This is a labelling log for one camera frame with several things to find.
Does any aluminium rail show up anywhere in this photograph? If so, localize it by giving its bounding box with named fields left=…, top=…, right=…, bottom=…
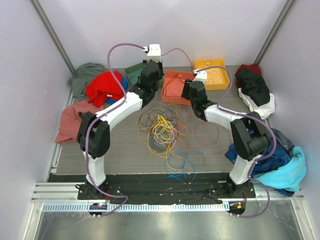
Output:
left=31, top=182, right=83, bottom=203

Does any cyan cloth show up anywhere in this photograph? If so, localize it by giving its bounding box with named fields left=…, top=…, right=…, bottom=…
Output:
left=253, top=146, right=307, bottom=192

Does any black cloth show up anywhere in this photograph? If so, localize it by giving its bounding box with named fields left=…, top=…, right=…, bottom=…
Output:
left=235, top=68, right=271, bottom=107

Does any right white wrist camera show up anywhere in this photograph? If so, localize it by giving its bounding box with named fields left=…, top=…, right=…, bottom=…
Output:
left=192, top=70, right=208, bottom=84

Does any short blue cable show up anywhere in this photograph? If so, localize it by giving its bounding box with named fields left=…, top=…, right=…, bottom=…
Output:
left=164, top=149, right=206, bottom=182

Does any grey blue cloth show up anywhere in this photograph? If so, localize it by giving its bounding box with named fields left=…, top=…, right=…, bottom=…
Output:
left=271, top=128, right=295, bottom=157

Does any slotted cable duct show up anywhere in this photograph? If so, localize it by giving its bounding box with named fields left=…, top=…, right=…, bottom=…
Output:
left=42, top=201, right=230, bottom=213

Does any grey cable coil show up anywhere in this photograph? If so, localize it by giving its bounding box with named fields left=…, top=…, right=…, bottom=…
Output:
left=149, top=134, right=171, bottom=154

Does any yellow cable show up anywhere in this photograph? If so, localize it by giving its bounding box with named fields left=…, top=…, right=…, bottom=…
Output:
left=149, top=114, right=188, bottom=148

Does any right aluminium frame post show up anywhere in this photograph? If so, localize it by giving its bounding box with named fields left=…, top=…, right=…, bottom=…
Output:
left=254, top=0, right=297, bottom=65

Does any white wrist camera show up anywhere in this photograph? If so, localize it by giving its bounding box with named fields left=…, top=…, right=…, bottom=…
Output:
left=146, top=44, right=162, bottom=63
left=192, top=70, right=208, bottom=84

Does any pink cloth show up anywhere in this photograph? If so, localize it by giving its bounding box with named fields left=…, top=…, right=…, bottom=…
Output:
left=55, top=100, right=104, bottom=144

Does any green plastic bin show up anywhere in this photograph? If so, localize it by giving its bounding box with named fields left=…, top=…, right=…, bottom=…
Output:
left=124, top=62, right=144, bottom=86

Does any white cloth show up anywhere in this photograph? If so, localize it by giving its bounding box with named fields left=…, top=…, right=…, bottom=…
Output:
left=238, top=88, right=276, bottom=120

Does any thin dark red cable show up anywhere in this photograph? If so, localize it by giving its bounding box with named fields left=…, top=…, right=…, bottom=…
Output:
left=182, top=112, right=228, bottom=155

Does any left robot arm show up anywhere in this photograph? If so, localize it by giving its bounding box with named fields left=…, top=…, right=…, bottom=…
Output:
left=77, top=60, right=164, bottom=200

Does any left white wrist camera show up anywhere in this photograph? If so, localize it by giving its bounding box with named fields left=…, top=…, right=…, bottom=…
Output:
left=146, top=44, right=162, bottom=63

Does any white cable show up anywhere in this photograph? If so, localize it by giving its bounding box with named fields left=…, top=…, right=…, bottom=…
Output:
left=197, top=64, right=227, bottom=85

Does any left aluminium frame post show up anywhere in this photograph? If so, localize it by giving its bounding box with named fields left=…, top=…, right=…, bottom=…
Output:
left=29, top=0, right=75, bottom=74

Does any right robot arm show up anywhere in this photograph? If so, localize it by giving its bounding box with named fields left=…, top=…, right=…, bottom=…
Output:
left=181, top=79, right=276, bottom=198

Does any brown cable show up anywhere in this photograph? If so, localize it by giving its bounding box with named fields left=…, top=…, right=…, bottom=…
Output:
left=138, top=103, right=178, bottom=136

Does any orange plastic bin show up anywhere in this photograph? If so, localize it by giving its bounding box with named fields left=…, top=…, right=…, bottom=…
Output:
left=161, top=70, right=195, bottom=106

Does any blue plaid shirt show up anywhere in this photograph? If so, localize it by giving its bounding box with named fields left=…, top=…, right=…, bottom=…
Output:
left=225, top=143, right=294, bottom=177

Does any aluminium frame post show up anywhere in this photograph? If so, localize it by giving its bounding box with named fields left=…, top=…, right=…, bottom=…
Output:
left=29, top=0, right=75, bottom=74
left=254, top=0, right=297, bottom=65

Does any yellow plastic bin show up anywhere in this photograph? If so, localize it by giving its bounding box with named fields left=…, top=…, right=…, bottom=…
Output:
left=193, top=58, right=230, bottom=91

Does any dark red cloth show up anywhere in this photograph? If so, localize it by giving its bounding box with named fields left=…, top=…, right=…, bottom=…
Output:
left=235, top=63, right=262, bottom=77

